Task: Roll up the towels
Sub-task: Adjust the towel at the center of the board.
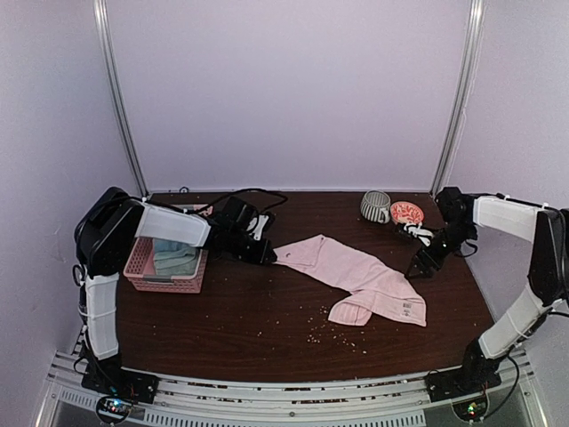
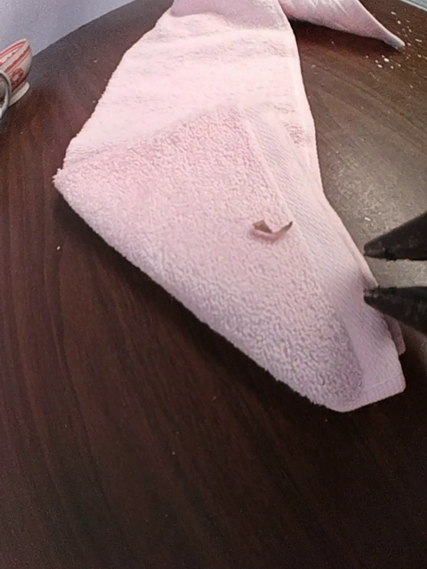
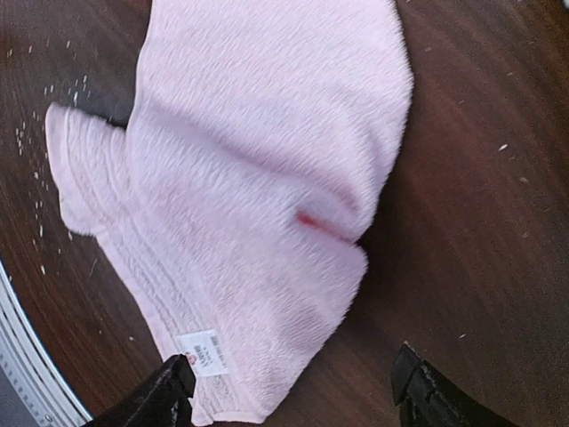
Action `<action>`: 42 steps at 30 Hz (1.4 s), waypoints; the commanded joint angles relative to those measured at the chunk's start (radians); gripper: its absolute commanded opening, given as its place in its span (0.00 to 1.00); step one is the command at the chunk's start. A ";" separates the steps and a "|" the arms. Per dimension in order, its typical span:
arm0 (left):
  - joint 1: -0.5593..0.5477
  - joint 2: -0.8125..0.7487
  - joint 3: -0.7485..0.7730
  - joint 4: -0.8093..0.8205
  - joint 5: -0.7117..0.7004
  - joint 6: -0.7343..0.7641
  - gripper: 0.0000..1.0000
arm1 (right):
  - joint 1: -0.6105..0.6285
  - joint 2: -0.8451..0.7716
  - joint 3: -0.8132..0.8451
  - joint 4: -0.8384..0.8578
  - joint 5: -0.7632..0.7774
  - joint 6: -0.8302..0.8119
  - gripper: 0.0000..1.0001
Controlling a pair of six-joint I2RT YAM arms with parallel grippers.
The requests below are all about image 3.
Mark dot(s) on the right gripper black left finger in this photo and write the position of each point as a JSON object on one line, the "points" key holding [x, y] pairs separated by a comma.
{"points": [[162, 400]]}

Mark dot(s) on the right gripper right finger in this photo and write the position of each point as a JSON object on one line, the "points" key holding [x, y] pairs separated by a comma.
{"points": [[425, 397]]}

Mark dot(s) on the pink towel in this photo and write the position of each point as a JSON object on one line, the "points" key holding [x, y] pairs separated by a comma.
{"points": [[230, 206]]}

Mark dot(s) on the front aluminium rail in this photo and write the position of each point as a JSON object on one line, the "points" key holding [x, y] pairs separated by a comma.
{"points": [[27, 366]]}

